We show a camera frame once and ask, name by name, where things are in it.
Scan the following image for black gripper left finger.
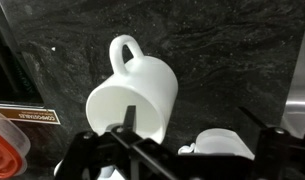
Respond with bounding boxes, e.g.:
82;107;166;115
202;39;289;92
123;105;136;131

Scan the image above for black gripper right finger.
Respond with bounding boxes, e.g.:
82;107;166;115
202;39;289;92
238;107;268;129

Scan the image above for stainless steel sink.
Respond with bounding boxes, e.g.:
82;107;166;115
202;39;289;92
281;32;305;138

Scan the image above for white mug front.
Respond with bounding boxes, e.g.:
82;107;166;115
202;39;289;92
86;35;178;143

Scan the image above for white mug lying sideways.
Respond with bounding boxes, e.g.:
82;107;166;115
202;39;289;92
178;128;255;160

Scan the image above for red lid food container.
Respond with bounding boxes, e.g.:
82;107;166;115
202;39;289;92
0;113;31;179

